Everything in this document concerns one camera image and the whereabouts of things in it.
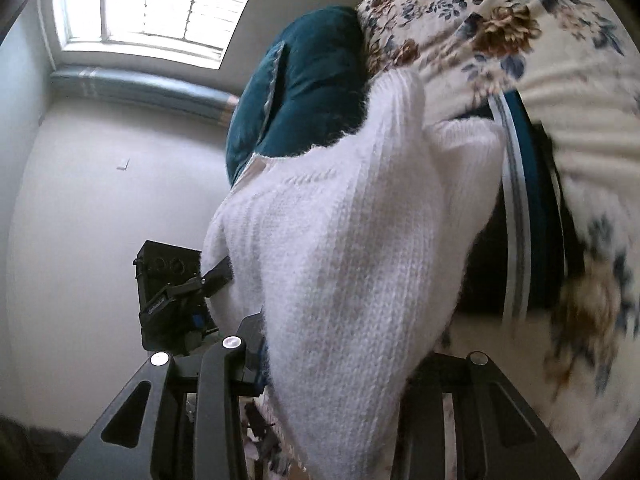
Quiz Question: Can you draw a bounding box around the barred window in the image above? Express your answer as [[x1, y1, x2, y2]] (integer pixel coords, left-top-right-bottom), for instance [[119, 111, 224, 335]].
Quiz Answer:
[[52, 0, 267, 69]]

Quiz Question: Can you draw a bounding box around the black folded garment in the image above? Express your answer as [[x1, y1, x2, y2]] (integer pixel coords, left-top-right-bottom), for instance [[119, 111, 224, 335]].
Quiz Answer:
[[457, 119, 587, 313]]

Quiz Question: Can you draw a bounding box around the white knit sweater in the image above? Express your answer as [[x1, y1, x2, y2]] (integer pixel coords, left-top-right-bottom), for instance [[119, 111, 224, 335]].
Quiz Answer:
[[202, 69, 507, 480]]

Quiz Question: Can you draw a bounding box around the bed with floral sheet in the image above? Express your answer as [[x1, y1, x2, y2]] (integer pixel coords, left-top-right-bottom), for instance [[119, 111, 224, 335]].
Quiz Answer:
[[356, 0, 640, 480]]

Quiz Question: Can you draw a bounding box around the teal velvet pillow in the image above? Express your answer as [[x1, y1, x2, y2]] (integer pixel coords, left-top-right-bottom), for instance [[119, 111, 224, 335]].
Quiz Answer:
[[225, 40, 290, 188]]

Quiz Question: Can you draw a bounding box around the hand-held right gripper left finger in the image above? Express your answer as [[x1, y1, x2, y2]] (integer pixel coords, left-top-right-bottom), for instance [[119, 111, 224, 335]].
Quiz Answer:
[[57, 312, 267, 480]]

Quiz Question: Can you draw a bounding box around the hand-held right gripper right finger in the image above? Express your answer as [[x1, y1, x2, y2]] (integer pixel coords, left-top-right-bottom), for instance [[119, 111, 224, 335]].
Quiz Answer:
[[394, 350, 582, 480]]

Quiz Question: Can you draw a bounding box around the navy striped folded sweater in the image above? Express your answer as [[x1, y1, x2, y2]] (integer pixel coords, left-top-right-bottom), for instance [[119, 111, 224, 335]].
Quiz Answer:
[[487, 89, 587, 322]]

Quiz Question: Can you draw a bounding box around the narrow teal curtain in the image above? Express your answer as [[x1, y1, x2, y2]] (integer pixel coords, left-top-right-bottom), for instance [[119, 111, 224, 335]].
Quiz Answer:
[[49, 64, 242, 122]]

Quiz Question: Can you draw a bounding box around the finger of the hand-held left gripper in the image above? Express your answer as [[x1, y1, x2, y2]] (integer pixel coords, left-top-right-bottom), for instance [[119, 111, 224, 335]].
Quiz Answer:
[[200, 255, 234, 298], [187, 310, 221, 342]]

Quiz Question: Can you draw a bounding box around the teal velvet quilt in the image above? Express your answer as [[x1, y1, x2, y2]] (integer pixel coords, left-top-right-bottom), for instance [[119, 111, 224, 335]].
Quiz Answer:
[[260, 6, 382, 161]]

